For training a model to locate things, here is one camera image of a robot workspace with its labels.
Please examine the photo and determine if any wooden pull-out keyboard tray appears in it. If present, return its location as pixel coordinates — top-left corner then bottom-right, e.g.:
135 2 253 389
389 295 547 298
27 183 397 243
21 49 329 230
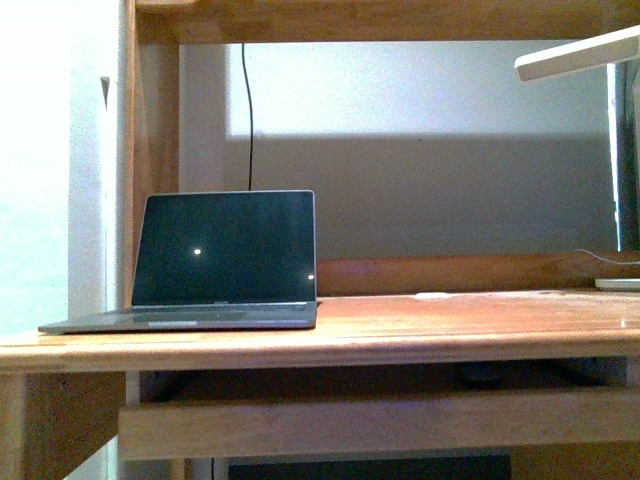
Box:
118 388 639 460

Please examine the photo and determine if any grey open laptop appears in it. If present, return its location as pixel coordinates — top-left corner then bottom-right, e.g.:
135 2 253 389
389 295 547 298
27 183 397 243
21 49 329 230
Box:
38 190 318 335

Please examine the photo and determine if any black hanging cable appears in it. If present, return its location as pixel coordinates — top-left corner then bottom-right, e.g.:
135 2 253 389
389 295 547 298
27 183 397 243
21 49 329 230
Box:
241 42 255 192

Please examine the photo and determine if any white desk lamp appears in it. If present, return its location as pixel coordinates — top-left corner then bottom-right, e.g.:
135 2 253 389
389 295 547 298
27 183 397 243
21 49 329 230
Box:
514 25 640 293

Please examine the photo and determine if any white lamp cable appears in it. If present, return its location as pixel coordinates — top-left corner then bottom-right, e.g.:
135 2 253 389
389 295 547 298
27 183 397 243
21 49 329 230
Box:
573 248 640 264

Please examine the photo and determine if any wooden desk with hutch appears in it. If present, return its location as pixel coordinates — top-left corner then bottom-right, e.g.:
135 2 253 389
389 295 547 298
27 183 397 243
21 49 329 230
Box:
1 1 639 479

